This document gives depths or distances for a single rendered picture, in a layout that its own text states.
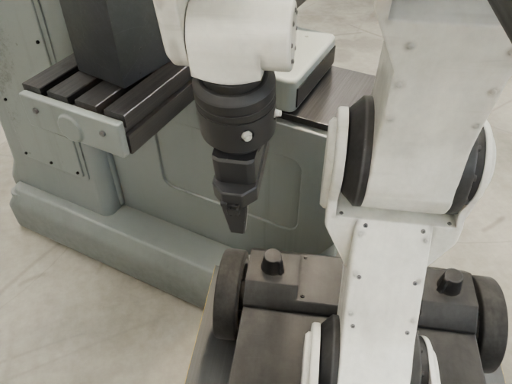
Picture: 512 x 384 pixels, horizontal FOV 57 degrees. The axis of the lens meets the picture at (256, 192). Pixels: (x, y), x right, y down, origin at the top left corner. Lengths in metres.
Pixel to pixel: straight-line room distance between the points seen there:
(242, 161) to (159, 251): 1.09
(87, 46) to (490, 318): 0.90
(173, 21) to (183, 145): 0.96
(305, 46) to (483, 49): 0.82
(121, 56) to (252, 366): 0.59
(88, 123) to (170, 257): 0.81
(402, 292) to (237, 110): 0.36
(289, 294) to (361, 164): 0.46
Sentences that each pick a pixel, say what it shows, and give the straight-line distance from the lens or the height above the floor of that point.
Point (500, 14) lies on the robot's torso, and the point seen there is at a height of 1.31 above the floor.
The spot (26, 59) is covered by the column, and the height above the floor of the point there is 0.75.
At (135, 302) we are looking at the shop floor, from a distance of 1.73.
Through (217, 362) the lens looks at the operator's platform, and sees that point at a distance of 1.12.
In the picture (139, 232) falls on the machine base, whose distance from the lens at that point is 1.66.
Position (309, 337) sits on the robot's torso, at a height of 0.72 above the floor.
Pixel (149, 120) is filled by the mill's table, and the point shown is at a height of 0.91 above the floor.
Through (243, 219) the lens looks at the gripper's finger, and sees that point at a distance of 0.59.
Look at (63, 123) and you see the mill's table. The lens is 0.89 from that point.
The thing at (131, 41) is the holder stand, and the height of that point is 1.03.
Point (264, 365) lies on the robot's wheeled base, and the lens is 0.92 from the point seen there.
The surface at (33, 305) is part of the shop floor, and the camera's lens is 1.84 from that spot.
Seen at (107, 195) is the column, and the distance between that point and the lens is 1.70.
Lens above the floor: 1.39
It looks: 43 degrees down
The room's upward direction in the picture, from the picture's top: straight up
